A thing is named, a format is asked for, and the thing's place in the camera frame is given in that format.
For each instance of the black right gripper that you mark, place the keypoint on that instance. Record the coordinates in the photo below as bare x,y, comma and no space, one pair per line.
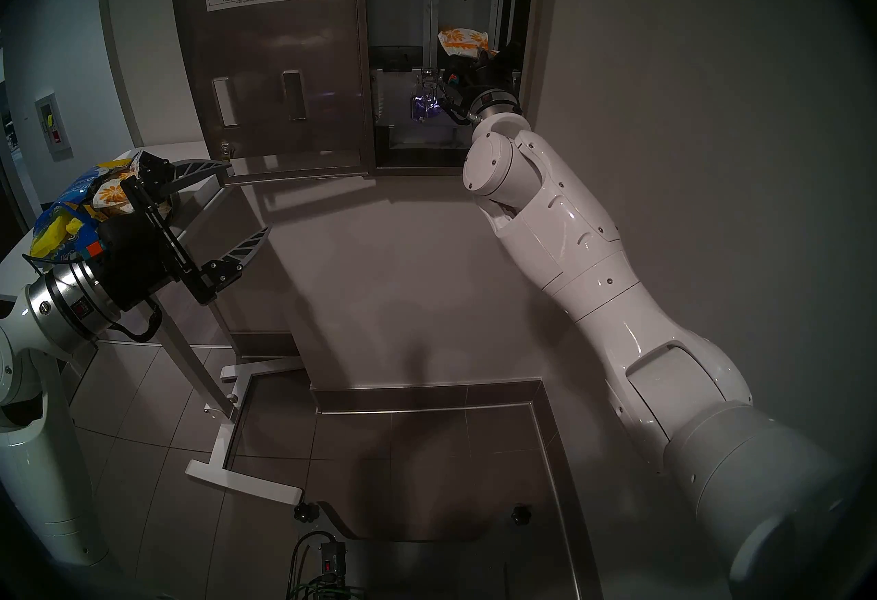
490,74

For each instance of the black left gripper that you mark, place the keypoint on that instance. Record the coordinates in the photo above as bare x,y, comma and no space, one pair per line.
171,256

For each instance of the orange floral pad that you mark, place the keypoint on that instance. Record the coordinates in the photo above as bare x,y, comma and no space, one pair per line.
462,40

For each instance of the stainless steel wall dispenser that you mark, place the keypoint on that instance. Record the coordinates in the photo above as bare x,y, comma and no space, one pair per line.
288,92

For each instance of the dark robot base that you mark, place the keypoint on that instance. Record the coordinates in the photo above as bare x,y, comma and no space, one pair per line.
438,564

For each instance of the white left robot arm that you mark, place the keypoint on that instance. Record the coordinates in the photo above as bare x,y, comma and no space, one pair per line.
41,482

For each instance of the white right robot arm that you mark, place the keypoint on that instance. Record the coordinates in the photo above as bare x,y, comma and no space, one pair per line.
582,249

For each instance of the chrome dispensing lever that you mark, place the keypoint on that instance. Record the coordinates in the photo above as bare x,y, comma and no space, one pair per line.
421,105

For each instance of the black pad package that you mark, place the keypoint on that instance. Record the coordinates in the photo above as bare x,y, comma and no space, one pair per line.
137,160

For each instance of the orange floral pad package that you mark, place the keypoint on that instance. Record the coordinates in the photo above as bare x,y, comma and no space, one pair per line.
113,194

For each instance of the blue yellow pad package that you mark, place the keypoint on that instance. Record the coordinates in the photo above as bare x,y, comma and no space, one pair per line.
62,222

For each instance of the white table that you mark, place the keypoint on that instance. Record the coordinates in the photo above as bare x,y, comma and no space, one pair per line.
197,372

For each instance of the black star knob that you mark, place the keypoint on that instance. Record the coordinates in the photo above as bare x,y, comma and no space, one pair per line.
521,514
307,512

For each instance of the black box red light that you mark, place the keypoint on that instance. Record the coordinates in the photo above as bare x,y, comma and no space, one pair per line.
332,561

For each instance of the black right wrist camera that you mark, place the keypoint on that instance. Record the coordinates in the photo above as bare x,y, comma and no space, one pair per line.
455,85

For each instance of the grey wall alarm box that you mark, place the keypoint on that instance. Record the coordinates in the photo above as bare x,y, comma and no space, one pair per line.
53,126

